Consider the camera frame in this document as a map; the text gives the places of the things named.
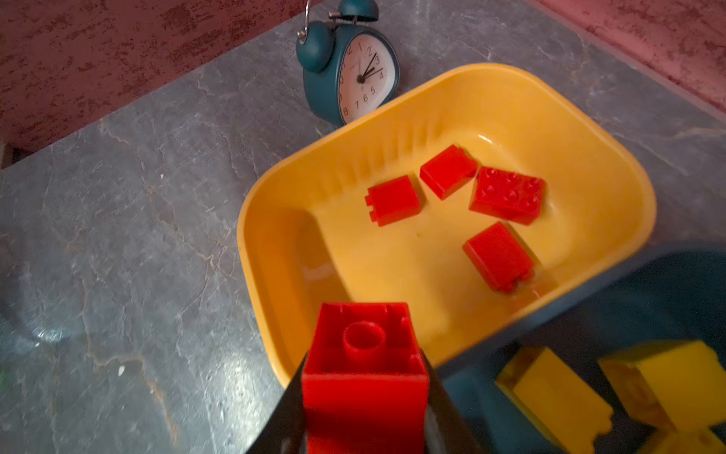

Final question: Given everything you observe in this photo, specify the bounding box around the red lego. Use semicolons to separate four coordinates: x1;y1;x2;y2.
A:
365;175;423;227
462;222;535;293
301;303;430;453
419;145;478;201
469;166;546;225

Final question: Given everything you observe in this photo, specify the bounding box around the yellow rectangular bin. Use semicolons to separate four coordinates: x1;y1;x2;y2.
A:
237;64;657;385

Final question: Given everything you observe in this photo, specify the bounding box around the small teal bottle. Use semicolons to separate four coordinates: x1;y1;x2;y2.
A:
296;1;401;128

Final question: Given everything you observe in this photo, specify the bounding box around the yellow lego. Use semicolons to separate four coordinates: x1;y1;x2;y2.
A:
636;429;725;454
597;340;725;432
495;347;614;453

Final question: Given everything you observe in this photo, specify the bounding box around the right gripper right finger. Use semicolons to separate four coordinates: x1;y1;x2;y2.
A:
422;354;486;454

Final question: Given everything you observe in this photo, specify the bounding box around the teal middle bin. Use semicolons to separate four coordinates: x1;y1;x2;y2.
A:
438;243;725;453

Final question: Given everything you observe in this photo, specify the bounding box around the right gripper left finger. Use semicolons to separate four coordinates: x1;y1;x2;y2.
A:
246;354;308;454

